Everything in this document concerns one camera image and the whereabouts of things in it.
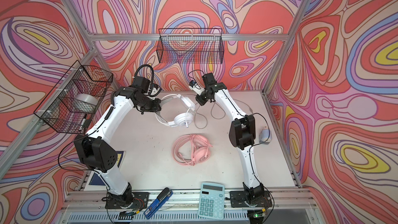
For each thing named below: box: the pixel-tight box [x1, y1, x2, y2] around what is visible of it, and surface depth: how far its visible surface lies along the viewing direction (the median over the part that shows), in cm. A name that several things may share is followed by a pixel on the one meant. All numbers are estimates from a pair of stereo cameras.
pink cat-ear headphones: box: [172, 133, 213, 166], surface depth 87 cm
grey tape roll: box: [73, 93, 99, 114], surface depth 74 cm
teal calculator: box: [197, 182, 225, 220], surface depth 73 cm
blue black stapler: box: [143, 187, 174, 220], surface depth 72 cm
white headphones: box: [154, 93, 196, 128], surface depth 75 cm
